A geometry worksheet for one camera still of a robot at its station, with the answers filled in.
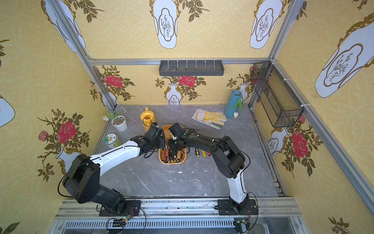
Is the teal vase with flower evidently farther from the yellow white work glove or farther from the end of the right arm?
the end of the right arm

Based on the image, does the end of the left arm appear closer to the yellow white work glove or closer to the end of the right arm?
the end of the right arm

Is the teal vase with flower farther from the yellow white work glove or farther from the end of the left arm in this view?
the end of the left arm

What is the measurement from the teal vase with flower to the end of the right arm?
0.47 meters

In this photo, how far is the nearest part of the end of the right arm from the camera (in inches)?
26.5

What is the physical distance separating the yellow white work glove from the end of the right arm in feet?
1.08

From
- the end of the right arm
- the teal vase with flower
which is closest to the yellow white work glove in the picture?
the teal vase with flower

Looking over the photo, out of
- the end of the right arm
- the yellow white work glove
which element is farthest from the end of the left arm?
the yellow white work glove

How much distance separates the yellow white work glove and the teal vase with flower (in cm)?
5

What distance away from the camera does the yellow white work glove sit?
1098 millimetres

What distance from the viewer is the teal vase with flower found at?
3.31ft

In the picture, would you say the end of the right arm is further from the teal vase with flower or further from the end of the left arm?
the teal vase with flower
